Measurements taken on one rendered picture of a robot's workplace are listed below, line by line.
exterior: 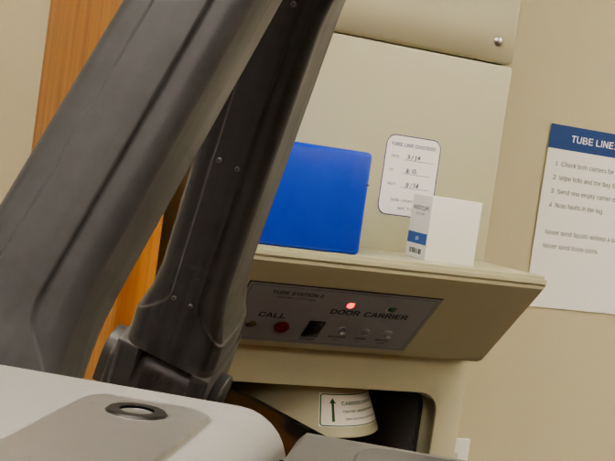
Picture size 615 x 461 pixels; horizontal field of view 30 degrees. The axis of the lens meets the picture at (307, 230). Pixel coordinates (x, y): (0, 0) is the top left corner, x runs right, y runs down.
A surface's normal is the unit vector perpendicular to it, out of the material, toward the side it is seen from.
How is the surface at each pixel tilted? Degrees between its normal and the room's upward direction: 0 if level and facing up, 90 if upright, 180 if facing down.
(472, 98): 90
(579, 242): 90
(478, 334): 135
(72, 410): 0
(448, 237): 90
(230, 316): 99
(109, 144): 70
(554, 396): 90
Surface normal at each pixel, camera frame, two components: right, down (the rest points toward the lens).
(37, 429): 0.14, -0.99
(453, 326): 0.18, 0.77
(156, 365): -0.04, -0.20
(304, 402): 0.11, -0.34
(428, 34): 0.39, 0.11
